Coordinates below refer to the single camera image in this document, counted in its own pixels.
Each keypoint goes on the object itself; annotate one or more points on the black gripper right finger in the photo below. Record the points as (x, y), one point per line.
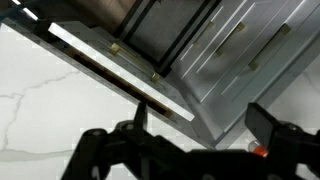
(261, 124)

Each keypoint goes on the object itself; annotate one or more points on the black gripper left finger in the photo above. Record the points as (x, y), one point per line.
(140, 118)

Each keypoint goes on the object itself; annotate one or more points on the white drawer with gold handle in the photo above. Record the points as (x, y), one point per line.
(104, 50)

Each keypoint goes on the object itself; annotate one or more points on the grey lower cabinet drawers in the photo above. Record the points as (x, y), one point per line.
(246, 51)

